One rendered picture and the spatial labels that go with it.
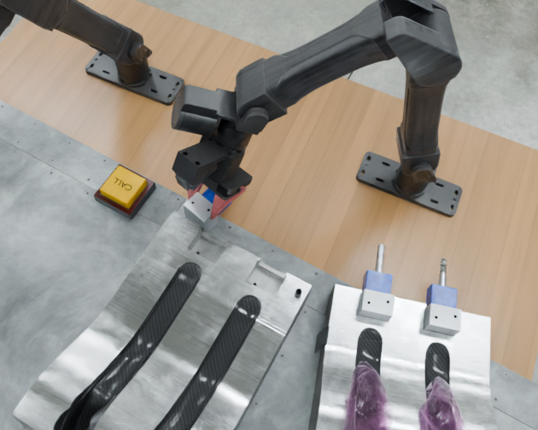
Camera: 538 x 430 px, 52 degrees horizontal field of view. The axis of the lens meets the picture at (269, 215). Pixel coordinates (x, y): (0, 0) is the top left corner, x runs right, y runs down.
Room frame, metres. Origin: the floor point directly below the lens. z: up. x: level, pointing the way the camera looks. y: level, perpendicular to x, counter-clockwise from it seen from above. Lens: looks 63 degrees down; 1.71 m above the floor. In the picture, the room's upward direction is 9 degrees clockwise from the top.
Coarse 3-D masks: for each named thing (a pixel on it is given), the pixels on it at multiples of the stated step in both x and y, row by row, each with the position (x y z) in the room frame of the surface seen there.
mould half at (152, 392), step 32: (192, 224) 0.38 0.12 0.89; (160, 256) 0.32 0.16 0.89; (192, 256) 0.33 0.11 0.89; (224, 256) 0.34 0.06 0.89; (256, 256) 0.34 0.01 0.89; (128, 288) 0.26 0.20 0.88; (160, 288) 0.27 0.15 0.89; (224, 288) 0.28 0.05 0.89; (256, 288) 0.29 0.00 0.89; (288, 288) 0.30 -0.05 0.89; (96, 320) 0.20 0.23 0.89; (128, 320) 0.21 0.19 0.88; (192, 320) 0.23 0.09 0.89; (224, 320) 0.23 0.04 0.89; (256, 320) 0.24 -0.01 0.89; (288, 320) 0.25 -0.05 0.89; (64, 352) 0.15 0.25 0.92; (96, 352) 0.15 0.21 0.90; (160, 352) 0.17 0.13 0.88; (192, 352) 0.18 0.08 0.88; (256, 352) 0.19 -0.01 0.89; (64, 384) 0.10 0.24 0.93; (128, 384) 0.12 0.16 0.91; (160, 384) 0.12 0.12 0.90; (224, 384) 0.14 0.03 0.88; (256, 384) 0.15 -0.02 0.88; (32, 416) 0.06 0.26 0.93; (128, 416) 0.07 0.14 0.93; (160, 416) 0.08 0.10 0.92; (224, 416) 0.10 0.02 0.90
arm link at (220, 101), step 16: (176, 96) 0.53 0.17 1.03; (192, 96) 0.50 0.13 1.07; (208, 96) 0.51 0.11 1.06; (224, 96) 0.52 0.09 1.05; (176, 112) 0.50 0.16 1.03; (192, 112) 0.49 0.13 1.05; (208, 112) 0.49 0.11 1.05; (224, 112) 0.50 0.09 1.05; (256, 112) 0.48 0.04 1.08; (176, 128) 0.47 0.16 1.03; (192, 128) 0.48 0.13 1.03; (208, 128) 0.48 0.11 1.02; (240, 128) 0.48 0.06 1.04; (256, 128) 0.48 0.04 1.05
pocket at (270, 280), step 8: (256, 264) 0.34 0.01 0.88; (264, 264) 0.34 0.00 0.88; (256, 272) 0.33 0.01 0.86; (264, 272) 0.33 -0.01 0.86; (272, 272) 0.33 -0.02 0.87; (280, 272) 0.33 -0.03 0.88; (248, 280) 0.31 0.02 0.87; (256, 280) 0.31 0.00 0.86; (264, 280) 0.32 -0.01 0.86; (272, 280) 0.32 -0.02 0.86; (280, 280) 0.32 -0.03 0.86; (264, 288) 0.30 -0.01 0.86; (272, 288) 0.30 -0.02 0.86
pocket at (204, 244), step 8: (200, 232) 0.38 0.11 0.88; (200, 240) 0.37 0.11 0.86; (208, 240) 0.37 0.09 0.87; (216, 240) 0.37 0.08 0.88; (192, 248) 0.35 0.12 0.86; (200, 248) 0.35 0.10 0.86; (208, 248) 0.36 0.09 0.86; (216, 248) 0.36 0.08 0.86; (224, 248) 0.36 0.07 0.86; (208, 256) 0.34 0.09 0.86; (216, 256) 0.34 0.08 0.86
